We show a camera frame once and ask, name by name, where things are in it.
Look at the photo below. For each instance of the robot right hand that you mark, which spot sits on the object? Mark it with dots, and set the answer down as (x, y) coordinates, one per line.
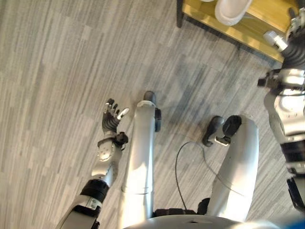
(294, 53)

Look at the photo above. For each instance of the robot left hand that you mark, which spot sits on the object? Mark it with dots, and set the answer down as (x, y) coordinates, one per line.
(110, 120)

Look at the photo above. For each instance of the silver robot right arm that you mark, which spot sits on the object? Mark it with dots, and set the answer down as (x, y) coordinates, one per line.
(288, 112)

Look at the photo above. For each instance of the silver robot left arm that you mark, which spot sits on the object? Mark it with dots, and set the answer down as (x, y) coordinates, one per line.
(102, 167)

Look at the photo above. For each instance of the wooden shoe rack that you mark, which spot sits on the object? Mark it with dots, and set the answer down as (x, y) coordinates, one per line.
(257, 26)

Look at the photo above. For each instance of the silver robot left leg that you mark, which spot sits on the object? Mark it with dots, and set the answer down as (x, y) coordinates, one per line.
(139, 152)

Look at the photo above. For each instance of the silver robot leg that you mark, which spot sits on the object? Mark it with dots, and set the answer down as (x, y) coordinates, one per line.
(240, 162)
(139, 152)

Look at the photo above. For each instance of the dark robot left foot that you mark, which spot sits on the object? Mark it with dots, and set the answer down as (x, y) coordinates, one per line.
(150, 96)

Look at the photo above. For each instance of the dark robot foot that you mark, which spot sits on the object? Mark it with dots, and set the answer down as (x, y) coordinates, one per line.
(150, 96)
(212, 130)

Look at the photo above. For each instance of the white slipper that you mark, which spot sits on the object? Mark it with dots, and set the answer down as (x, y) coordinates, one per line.
(231, 10)

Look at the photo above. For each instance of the dark robot right foot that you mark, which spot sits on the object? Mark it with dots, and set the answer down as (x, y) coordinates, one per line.
(212, 130)

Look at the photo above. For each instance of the silver robot right leg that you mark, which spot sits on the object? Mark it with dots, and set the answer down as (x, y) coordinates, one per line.
(240, 162)

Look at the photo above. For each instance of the silver robot torso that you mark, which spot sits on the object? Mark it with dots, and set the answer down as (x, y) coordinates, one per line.
(190, 221)

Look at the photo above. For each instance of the blue object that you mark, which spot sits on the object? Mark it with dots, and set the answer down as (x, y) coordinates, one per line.
(294, 223)

